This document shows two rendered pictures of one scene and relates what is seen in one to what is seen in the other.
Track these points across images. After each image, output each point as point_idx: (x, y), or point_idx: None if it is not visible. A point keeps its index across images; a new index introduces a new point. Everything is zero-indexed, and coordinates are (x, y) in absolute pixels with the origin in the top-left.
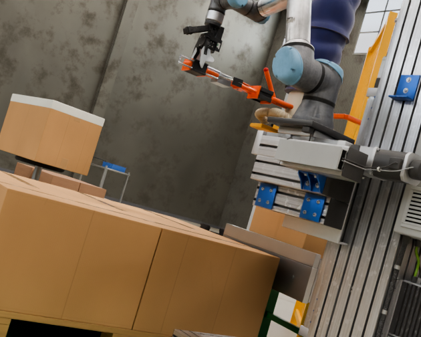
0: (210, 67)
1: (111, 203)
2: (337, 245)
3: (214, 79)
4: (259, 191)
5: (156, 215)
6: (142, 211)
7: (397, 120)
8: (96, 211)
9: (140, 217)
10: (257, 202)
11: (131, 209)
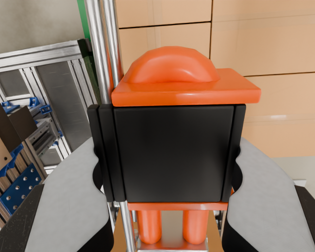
0: (120, 208)
1: (300, 39)
2: None
3: (168, 215)
4: (6, 110)
5: (287, 108)
6: (294, 88)
7: None
8: None
9: (170, 32)
10: (13, 106)
11: (282, 67)
